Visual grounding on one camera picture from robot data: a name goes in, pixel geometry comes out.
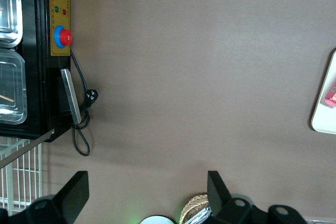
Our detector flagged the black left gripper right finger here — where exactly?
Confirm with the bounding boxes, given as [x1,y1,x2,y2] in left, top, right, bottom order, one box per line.
[207,170,308,224]

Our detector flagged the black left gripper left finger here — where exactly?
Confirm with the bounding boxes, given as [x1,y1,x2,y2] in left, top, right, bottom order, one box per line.
[0,170,90,224]

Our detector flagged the beige plastic tray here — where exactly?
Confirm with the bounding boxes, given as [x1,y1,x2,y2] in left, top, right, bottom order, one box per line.
[310,48,336,134]

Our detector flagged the aluminium foil container stack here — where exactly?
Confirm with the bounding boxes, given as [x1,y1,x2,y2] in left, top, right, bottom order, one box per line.
[192,205,212,224]

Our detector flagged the light wicker basket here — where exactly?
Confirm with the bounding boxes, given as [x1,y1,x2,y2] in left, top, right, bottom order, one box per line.
[178,192,211,224]

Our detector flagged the grey metal bar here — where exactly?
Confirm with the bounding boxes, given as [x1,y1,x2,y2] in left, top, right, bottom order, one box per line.
[0,129,55,169]

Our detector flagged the black food warmer, yellow panel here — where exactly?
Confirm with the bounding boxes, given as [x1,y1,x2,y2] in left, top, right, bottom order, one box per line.
[0,0,72,143]

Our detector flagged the steel food pan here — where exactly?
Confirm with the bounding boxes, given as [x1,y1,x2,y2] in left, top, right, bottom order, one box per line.
[0,48,28,125]
[0,0,23,49]

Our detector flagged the pink snack pack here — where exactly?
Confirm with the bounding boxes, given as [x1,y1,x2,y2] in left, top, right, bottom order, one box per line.
[323,83,336,108]

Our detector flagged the white wire rack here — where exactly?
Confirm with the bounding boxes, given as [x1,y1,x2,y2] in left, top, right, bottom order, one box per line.
[0,137,43,217]

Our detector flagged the steel drawer handle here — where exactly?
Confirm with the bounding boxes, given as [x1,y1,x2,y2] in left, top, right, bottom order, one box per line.
[60,68,82,125]

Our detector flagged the black power cable with plug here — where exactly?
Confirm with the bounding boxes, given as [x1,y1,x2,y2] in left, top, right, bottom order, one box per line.
[69,50,99,156]

